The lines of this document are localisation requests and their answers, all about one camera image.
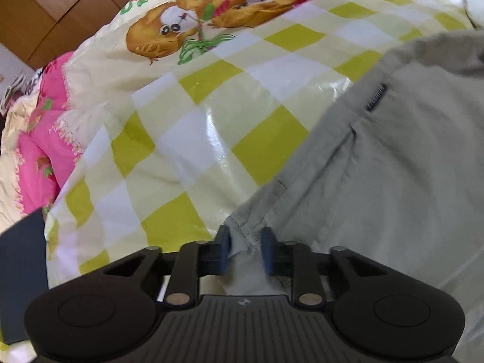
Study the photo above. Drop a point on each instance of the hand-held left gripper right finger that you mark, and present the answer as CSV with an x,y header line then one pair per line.
x,y
267,251

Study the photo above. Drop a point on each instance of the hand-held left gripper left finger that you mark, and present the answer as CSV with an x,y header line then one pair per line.
x,y
225,248

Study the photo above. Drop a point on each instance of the grey-green pants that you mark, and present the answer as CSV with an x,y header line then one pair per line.
x,y
378,181

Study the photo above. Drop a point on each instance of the printed checkered blanket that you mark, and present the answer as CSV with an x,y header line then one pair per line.
x,y
196,121

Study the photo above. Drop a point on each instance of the dark blue folded cloth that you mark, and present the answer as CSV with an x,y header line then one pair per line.
x,y
22,272

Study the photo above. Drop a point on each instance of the white and black bag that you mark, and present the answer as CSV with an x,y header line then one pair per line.
x,y
13,90

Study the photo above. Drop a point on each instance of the wooden wardrobe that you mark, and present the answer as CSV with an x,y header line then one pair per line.
x,y
56,11

